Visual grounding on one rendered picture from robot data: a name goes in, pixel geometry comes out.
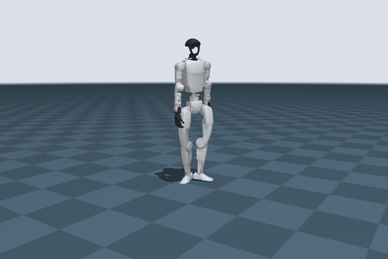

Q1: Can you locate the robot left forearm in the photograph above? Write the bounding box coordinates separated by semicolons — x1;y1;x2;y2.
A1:
203;87;211;105

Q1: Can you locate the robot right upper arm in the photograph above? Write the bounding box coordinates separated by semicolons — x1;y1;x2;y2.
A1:
174;62;186;92

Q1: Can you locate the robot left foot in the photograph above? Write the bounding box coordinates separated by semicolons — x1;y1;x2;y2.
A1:
192;172;213;181

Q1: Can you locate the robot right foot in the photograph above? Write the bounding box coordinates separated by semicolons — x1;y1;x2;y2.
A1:
179;172;193;184

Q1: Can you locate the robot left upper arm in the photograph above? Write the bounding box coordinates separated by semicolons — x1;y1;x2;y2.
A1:
204;61;212;89

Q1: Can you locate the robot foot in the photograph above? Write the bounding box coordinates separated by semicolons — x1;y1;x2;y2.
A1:
179;172;193;184
192;172;213;181

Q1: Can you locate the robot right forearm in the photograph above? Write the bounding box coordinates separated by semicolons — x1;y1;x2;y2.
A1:
174;84;182;112

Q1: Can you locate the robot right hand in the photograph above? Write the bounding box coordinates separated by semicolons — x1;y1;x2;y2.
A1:
175;107;184;128

